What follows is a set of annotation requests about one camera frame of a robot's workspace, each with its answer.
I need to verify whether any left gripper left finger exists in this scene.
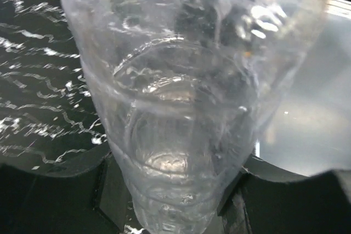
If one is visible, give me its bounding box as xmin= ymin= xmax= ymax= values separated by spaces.
xmin=1 ymin=145 xmax=126 ymax=233

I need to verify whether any clear plastic bottle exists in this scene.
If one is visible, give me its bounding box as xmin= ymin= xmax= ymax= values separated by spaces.
xmin=61 ymin=0 xmax=327 ymax=233

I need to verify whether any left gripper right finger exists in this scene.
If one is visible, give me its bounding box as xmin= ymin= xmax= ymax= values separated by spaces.
xmin=218 ymin=155 xmax=350 ymax=233

